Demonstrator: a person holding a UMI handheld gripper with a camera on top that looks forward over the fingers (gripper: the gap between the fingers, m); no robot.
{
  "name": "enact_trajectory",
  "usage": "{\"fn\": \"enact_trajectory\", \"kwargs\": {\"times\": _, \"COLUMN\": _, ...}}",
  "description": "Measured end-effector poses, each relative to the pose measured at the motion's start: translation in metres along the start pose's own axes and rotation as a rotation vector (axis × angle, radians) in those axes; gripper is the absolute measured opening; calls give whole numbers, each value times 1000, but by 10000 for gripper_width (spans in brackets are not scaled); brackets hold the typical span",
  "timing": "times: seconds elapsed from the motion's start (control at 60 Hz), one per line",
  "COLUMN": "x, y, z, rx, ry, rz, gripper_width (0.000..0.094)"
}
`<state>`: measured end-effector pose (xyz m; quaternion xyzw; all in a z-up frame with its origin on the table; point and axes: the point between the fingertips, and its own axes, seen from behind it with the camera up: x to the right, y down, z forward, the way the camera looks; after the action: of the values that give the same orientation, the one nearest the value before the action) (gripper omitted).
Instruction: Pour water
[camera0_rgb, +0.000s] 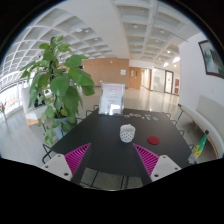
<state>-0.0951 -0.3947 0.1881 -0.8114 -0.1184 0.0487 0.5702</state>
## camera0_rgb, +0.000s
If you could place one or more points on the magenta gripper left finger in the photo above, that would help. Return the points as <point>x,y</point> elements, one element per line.
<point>65,166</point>

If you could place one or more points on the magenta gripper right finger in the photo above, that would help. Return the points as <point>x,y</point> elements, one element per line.
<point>157,167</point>

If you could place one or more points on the red round coaster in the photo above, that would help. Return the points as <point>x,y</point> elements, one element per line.
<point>153,140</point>

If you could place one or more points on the white dotted cup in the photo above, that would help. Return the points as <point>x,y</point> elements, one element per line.
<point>127,133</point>

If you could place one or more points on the small cards on table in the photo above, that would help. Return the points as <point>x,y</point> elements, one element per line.
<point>146,116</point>

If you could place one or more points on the green-labelled clear bottle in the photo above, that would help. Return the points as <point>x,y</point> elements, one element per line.
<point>197,150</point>

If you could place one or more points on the acrylic sign stand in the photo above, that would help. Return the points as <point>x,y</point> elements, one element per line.
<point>111,101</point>

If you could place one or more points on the white bench with wood edge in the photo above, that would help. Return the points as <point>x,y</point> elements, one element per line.
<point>209,116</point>

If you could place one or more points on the large green potted plant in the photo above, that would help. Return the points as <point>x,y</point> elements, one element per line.
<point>57,84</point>

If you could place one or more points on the framed wall picture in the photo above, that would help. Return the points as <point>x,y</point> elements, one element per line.
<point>213,63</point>

